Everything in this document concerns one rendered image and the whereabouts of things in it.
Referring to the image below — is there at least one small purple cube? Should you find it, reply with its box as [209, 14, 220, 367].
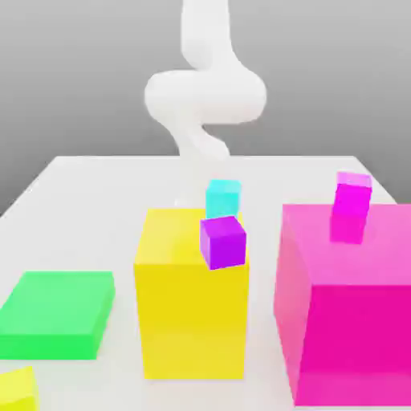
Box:
[199, 215, 247, 271]

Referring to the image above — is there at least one large pink box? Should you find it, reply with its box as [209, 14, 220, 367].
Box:
[273, 203, 411, 408]

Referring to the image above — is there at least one large green box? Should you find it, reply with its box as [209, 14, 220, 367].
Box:
[0, 270, 116, 361]

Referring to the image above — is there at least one small yellow cube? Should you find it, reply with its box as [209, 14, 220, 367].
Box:
[0, 365, 40, 411]

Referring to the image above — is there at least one large yellow box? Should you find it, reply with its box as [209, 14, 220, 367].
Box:
[133, 207, 250, 380]

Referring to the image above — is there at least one small cyan cube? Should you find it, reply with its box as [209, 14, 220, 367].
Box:
[205, 178, 242, 222]

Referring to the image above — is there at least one small magenta cube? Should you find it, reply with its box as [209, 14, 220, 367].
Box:
[329, 171, 373, 246]

